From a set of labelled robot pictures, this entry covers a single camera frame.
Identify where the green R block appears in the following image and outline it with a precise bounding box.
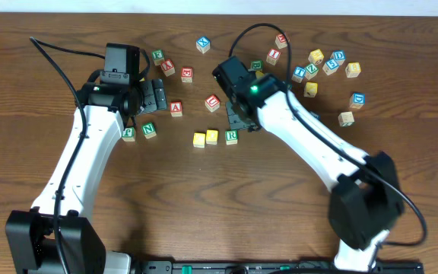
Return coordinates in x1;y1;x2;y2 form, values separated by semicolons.
225;130;238;145

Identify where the yellow O block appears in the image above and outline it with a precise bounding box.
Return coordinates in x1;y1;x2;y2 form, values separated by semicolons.
205;129;219;145

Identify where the red Q block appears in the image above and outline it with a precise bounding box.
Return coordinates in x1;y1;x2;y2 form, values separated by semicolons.
181;67;193;83

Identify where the yellow C block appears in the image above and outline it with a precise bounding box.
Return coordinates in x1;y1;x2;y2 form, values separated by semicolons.
192;132;206;148

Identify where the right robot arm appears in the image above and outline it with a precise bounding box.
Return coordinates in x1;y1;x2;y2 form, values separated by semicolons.
215;72;405;272

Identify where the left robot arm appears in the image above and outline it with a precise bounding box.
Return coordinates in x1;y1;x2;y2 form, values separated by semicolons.
5;78;167;273

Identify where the yellow block centre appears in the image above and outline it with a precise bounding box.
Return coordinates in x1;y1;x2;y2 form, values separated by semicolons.
255;71;264;79

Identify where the red A block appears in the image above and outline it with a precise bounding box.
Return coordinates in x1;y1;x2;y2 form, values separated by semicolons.
170;101;183;117

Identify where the red U block centre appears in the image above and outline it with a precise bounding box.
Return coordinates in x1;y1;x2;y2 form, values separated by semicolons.
205;94;221;113

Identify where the green B block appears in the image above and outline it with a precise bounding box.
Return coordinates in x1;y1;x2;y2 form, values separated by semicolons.
250;60;264;72

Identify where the red X block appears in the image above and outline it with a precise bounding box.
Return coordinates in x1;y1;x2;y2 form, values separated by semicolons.
160;59;176;77

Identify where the green N block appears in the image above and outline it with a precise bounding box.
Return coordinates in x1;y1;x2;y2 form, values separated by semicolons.
141;122;157;139

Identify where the green J block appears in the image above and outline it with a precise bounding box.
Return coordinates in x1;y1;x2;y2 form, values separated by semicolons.
122;127;136;142

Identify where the green F block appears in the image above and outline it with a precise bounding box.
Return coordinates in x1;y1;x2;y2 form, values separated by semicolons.
151;49;165;66

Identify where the red I block upper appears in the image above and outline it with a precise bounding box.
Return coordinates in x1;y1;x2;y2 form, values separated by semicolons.
266;49;281;65

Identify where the blue T block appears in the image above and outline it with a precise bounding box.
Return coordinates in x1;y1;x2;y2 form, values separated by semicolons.
291;66;306;83

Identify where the red M block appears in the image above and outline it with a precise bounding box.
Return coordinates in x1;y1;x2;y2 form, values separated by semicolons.
275;33;289;49

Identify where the blue X block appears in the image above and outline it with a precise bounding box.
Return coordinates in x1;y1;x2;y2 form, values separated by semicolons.
196;37;211;54

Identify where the green Z block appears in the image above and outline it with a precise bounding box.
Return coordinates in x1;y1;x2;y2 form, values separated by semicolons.
305;63;319;80

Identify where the blue P block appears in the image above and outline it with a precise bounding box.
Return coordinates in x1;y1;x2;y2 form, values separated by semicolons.
310;111;320;120

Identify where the yellow block upper right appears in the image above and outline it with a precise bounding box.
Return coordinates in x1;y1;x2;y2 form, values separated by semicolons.
308;49;324;65

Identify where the blue 5 block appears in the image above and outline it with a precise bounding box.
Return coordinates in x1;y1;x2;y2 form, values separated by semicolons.
322;59;339;75

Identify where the blue D block upper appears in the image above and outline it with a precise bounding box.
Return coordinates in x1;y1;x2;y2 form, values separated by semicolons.
330;50;346;65

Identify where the blue d block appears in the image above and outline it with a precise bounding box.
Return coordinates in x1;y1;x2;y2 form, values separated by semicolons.
349;92;366;109
330;50;346;65

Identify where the plain L block green 7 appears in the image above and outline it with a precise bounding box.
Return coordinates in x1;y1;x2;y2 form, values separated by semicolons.
338;111;355;127

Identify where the yellow B block far right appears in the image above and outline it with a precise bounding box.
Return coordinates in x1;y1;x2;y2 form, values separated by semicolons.
345;62;361;78

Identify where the blue D block lower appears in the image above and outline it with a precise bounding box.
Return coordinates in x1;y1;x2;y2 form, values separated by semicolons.
349;92;366;109

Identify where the right black cable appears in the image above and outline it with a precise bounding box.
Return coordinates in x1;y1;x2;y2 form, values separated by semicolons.
228;22;428;273

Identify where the black cable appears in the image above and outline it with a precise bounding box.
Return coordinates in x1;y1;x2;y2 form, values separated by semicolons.
228;22;428;273
28;36;108;274

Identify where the left black cable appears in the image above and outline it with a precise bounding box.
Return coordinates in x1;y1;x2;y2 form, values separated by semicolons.
28;36;108;274

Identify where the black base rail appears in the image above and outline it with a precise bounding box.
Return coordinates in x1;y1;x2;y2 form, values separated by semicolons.
135;260;424;274

